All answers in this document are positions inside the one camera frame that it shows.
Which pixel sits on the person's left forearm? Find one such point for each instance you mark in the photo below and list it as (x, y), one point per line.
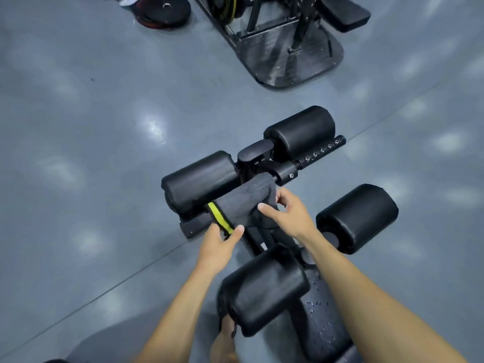
(177, 321)

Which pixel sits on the person's left hand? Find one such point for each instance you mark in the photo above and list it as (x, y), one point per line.
(212, 253)

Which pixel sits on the person's right forearm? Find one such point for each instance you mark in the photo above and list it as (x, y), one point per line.
(370, 302)

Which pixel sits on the black machine cushion pad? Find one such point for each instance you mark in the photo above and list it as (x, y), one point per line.
(346, 13)

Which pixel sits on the person's left thumb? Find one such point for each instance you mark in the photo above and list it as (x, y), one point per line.
(234, 235)

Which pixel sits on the black adjustment tube with holes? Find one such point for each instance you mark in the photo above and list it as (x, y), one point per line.
(321, 151)

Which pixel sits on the black gym machine platform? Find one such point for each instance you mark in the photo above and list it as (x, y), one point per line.
(279, 52)

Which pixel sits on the stack of black weight plates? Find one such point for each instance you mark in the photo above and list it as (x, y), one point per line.
(162, 11)

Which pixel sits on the person's right hand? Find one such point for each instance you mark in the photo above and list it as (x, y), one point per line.
(297, 219)

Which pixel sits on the black foam roller pad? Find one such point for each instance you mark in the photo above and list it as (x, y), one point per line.
(359, 217)
(300, 132)
(264, 289)
(198, 181)

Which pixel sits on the dark grey yellow-striped cloth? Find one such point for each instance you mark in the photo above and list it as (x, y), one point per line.
(242, 204)

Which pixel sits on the person's right thumb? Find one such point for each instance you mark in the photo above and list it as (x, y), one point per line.
(268, 212)

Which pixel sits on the black yellow-striped weight plate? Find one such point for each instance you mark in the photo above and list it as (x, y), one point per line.
(223, 9)

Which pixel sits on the black bench frame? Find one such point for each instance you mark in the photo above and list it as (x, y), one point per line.
(261, 154)

